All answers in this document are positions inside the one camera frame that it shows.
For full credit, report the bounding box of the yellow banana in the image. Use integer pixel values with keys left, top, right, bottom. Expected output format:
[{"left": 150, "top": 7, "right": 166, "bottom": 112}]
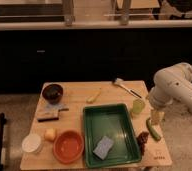
[{"left": 86, "top": 88, "right": 101, "bottom": 104}]

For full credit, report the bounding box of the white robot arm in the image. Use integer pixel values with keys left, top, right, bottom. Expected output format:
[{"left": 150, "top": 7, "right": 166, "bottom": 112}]
[{"left": 148, "top": 62, "right": 192, "bottom": 112}]

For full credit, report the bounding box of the red bowl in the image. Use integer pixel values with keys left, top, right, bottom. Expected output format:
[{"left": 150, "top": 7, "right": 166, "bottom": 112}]
[{"left": 53, "top": 130, "right": 84, "bottom": 164}]

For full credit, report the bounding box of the dark brown bowl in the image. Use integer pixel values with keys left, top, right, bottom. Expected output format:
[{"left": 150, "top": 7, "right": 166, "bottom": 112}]
[{"left": 42, "top": 84, "right": 63, "bottom": 104}]

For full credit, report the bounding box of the green cucumber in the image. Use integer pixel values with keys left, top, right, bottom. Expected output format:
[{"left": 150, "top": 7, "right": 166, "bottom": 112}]
[{"left": 146, "top": 117, "right": 161, "bottom": 142}]

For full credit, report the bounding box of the green cup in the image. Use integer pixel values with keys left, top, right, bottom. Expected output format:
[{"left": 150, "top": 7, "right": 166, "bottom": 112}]
[{"left": 132, "top": 99, "right": 145, "bottom": 115}]

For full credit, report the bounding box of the dark brown chocolate item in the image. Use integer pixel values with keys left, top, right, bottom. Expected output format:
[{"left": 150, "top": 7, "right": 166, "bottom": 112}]
[{"left": 137, "top": 132, "right": 149, "bottom": 154}]

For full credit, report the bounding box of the green plastic tray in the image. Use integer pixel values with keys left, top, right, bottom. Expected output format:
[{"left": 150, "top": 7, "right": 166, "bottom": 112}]
[{"left": 83, "top": 103, "right": 142, "bottom": 168}]

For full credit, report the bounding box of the dish brush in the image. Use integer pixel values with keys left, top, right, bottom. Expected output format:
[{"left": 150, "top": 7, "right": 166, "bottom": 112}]
[{"left": 112, "top": 78, "right": 140, "bottom": 98}]

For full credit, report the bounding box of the blue sponge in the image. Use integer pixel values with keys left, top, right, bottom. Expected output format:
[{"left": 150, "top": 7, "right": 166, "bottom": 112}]
[{"left": 93, "top": 136, "right": 114, "bottom": 160}]

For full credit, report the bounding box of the small yellow fruit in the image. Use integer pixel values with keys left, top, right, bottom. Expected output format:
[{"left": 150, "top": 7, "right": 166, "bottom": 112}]
[{"left": 44, "top": 128, "right": 57, "bottom": 142}]

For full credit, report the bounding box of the white cup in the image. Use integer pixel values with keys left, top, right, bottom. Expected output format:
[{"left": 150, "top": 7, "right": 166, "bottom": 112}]
[{"left": 22, "top": 133, "right": 42, "bottom": 154}]

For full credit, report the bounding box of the black stand pole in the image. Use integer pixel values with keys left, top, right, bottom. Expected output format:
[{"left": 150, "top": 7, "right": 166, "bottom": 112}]
[{"left": 0, "top": 113, "right": 7, "bottom": 171}]

